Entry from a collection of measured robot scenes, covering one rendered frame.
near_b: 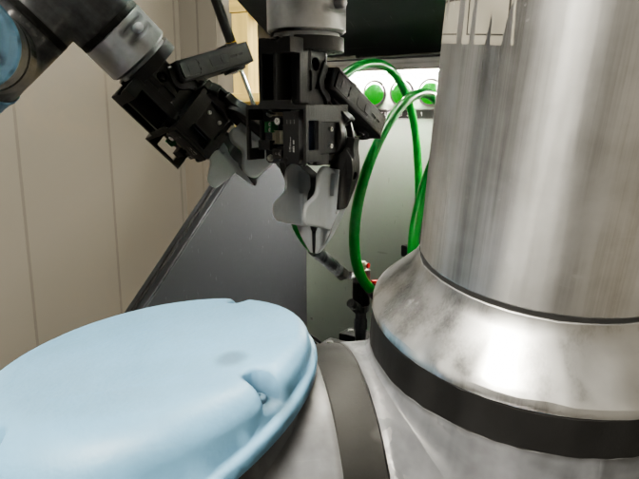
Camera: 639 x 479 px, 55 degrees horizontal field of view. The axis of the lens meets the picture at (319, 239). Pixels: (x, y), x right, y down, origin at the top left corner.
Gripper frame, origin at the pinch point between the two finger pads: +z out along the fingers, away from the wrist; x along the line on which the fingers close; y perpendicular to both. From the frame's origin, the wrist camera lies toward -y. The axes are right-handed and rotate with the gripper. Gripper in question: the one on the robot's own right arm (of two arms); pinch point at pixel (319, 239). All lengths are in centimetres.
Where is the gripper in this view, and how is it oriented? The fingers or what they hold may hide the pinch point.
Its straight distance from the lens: 64.1
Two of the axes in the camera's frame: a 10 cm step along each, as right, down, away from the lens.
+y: -5.7, 1.7, -8.0
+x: 8.2, 1.2, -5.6
